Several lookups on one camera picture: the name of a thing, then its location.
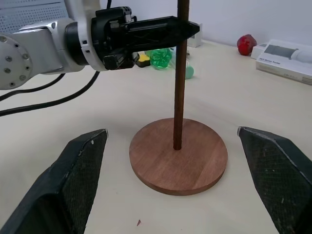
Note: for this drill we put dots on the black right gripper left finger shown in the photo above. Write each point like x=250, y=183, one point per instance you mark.
x=61, y=185

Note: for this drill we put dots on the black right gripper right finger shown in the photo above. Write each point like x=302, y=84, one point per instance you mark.
x=280, y=175

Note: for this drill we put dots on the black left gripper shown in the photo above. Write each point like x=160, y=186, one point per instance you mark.
x=104, y=36

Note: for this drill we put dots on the dark wooden pole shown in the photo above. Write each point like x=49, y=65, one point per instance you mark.
x=180, y=97

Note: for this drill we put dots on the red round object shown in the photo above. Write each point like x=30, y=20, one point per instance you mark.
x=246, y=45

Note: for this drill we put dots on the round wooden base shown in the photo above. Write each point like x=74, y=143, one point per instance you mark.
x=180, y=170

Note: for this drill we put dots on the green translucent plastic toy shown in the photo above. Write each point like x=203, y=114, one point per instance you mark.
x=159, y=58

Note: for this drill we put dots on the yellow and black object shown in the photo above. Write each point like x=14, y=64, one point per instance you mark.
x=142, y=61

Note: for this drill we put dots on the small white box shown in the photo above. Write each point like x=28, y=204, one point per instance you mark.
x=196, y=40

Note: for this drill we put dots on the teal ball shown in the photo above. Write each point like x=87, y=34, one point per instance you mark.
x=189, y=72

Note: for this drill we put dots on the small red scrap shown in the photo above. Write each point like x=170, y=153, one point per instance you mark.
x=139, y=222

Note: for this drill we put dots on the white product box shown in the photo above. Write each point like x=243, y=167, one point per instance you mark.
x=282, y=61

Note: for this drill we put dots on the white perforated panel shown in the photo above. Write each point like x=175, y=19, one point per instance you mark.
x=29, y=14

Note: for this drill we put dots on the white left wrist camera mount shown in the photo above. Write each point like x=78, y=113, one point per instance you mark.
x=85, y=58

